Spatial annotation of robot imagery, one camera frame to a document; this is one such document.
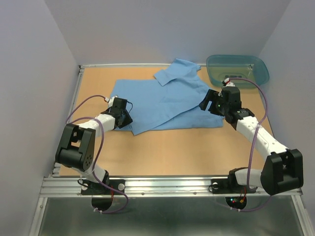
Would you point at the aluminium rail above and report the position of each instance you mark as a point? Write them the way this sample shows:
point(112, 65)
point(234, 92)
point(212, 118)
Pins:
point(136, 187)
point(57, 167)

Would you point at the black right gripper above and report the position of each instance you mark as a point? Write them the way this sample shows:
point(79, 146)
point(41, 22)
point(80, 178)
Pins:
point(212, 96)

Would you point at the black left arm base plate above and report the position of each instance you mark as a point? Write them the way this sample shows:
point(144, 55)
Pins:
point(89, 188)

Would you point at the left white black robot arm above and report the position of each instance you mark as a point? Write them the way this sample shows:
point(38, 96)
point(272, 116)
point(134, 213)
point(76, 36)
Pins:
point(77, 143)

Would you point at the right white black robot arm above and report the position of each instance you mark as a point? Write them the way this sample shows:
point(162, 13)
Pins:
point(283, 167)

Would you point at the aluminium left side rail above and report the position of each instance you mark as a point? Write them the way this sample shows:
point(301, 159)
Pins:
point(57, 167)

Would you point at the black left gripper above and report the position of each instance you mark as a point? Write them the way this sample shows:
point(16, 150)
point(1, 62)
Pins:
point(128, 120)

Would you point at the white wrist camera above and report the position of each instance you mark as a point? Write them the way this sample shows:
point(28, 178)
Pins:
point(110, 101)
point(227, 83)

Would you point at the light blue shirt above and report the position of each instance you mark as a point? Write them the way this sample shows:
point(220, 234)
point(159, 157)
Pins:
point(168, 101)

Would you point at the aluminium front rail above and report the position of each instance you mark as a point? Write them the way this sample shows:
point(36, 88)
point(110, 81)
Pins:
point(136, 187)

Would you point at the teal plastic bin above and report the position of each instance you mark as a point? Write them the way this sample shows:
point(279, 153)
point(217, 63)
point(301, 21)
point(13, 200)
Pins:
point(237, 68)

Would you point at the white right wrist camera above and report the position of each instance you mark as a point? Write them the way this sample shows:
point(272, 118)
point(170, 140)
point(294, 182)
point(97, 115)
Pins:
point(227, 83)

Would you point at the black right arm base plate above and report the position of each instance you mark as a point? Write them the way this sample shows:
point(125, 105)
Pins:
point(223, 186)

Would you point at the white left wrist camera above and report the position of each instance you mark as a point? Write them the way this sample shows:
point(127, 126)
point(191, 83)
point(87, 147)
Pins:
point(110, 101)

